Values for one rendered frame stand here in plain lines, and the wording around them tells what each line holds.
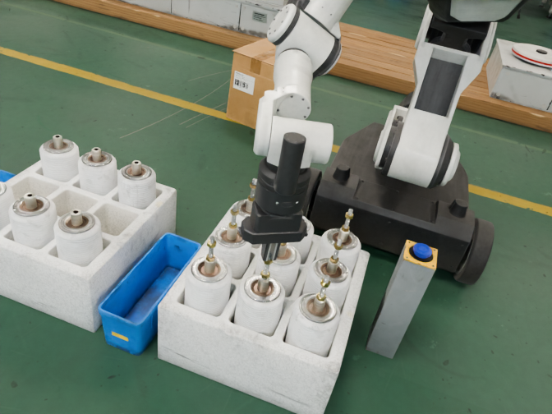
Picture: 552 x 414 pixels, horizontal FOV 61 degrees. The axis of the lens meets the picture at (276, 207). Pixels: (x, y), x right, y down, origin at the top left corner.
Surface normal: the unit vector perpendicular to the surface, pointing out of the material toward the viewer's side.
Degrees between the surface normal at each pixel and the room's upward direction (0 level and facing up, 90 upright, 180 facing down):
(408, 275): 90
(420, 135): 47
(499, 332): 0
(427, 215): 0
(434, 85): 61
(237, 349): 90
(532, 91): 90
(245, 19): 90
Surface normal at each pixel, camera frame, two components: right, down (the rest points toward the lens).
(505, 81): -0.32, 0.53
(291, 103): -0.04, 0.76
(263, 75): -0.53, 0.44
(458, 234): -0.12, -0.18
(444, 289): 0.14, -0.79
